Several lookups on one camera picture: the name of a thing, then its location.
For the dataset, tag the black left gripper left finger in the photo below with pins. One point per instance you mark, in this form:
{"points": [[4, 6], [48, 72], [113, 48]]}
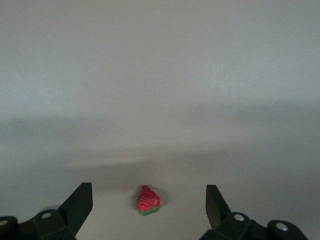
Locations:
{"points": [[77, 205]]}

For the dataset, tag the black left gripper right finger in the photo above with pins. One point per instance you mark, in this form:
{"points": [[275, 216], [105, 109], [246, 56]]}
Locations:
{"points": [[217, 212]]}

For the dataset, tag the red toy strawberry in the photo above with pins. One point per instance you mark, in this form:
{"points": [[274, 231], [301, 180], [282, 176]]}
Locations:
{"points": [[147, 200]]}

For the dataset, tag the brown table mat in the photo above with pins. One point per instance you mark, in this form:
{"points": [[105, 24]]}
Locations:
{"points": [[160, 75]]}

